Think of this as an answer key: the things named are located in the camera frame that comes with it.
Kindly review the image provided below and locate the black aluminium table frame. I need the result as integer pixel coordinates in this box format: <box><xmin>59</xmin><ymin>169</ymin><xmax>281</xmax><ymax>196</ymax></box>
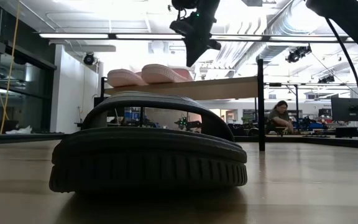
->
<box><xmin>0</xmin><ymin>133</ymin><xmax>358</xmax><ymax>151</ymax></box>

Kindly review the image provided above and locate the black metal scaffold frame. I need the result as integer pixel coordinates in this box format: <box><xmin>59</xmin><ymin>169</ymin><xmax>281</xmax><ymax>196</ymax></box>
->
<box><xmin>264</xmin><ymin>82</ymin><xmax>358</xmax><ymax>131</ymax></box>

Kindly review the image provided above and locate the pink foam slide sandal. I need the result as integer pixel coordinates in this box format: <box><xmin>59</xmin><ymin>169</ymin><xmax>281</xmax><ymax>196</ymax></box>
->
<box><xmin>106</xmin><ymin>68</ymin><xmax>147</xmax><ymax>88</ymax></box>
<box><xmin>140</xmin><ymin>63</ymin><xmax>195</xmax><ymax>85</ymax></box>

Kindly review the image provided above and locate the black computer monitor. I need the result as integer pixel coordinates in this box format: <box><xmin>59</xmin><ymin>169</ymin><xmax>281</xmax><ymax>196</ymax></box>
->
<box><xmin>331</xmin><ymin>96</ymin><xmax>358</xmax><ymax>123</ymax></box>

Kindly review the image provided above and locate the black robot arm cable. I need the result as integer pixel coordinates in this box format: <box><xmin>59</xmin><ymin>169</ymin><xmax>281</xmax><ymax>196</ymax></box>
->
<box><xmin>324</xmin><ymin>17</ymin><xmax>358</xmax><ymax>125</ymax></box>

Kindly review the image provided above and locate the black foam slide sandal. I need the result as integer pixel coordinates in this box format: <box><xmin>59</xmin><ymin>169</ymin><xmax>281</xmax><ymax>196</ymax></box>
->
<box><xmin>48</xmin><ymin>90</ymin><xmax>248</xmax><ymax>194</ymax></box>

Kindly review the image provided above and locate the black ceiling light cluster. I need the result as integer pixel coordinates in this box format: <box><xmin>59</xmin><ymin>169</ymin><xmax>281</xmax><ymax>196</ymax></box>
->
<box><xmin>318</xmin><ymin>74</ymin><xmax>336</xmax><ymax>84</ymax></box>
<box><xmin>285</xmin><ymin>44</ymin><xmax>313</xmax><ymax>63</ymax></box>

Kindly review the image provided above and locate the black ceiling spotlight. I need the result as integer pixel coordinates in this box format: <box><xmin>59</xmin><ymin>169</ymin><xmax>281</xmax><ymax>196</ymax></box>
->
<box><xmin>83</xmin><ymin>52</ymin><xmax>96</xmax><ymax>66</ymax></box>

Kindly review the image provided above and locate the long ceiling light bar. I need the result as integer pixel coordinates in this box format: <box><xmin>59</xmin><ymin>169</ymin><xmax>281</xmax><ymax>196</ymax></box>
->
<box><xmin>38</xmin><ymin>32</ymin><xmax>356</xmax><ymax>44</ymax></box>

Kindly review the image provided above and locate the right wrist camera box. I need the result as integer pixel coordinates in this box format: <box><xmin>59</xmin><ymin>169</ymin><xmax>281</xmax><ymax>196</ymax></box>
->
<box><xmin>169</xmin><ymin>19</ymin><xmax>188</xmax><ymax>35</ymax></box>

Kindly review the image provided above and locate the dark glass partition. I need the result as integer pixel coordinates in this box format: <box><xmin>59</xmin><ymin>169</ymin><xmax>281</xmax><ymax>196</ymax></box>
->
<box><xmin>0</xmin><ymin>30</ymin><xmax>58</xmax><ymax>134</ymax></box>

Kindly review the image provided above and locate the silver ventilation duct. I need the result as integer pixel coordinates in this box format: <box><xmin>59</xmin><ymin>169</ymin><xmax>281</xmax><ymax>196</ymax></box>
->
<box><xmin>219</xmin><ymin>0</ymin><xmax>338</xmax><ymax>71</ymax></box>

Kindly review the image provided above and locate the white cloth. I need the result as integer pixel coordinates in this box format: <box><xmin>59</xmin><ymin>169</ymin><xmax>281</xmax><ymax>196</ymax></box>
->
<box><xmin>4</xmin><ymin>124</ymin><xmax>33</xmax><ymax>135</ymax></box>

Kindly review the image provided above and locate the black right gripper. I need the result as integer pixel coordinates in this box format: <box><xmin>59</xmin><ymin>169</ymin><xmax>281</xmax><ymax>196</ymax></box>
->
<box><xmin>185</xmin><ymin>14</ymin><xmax>222</xmax><ymax>68</ymax></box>

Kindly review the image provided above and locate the person seated at desk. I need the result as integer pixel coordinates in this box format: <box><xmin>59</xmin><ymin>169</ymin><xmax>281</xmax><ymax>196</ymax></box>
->
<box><xmin>265</xmin><ymin>100</ymin><xmax>295</xmax><ymax>135</ymax></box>

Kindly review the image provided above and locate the wooden shelf with black frame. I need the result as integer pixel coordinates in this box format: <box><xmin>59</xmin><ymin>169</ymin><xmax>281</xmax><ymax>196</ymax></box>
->
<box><xmin>99</xmin><ymin>58</ymin><xmax>266</xmax><ymax>152</ymax></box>

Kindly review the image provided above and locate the small robot with green lights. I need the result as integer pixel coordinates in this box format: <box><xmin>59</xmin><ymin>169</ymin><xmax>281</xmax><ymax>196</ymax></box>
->
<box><xmin>174</xmin><ymin>115</ymin><xmax>203</xmax><ymax>131</ymax></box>

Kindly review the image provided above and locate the black desk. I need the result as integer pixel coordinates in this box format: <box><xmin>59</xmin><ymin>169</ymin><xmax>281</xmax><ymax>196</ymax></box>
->
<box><xmin>334</xmin><ymin>126</ymin><xmax>358</xmax><ymax>140</ymax></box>

